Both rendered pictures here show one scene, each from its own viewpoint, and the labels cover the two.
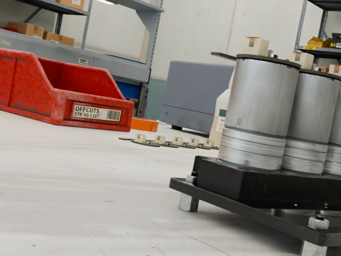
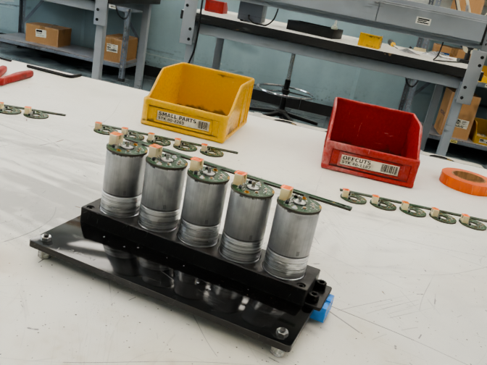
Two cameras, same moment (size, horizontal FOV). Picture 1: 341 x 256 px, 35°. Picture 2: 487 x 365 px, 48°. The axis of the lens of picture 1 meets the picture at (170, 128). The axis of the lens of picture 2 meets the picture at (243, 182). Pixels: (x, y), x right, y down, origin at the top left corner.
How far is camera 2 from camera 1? 0.38 m
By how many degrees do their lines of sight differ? 59
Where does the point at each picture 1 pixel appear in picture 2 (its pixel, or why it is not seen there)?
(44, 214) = (22, 198)
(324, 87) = (148, 171)
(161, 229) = (40, 221)
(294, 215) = (66, 235)
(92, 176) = not seen: hidden behind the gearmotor
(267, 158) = (104, 205)
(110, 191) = not seen: hidden behind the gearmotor
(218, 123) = not seen: outside the picture
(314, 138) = (144, 203)
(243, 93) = (107, 164)
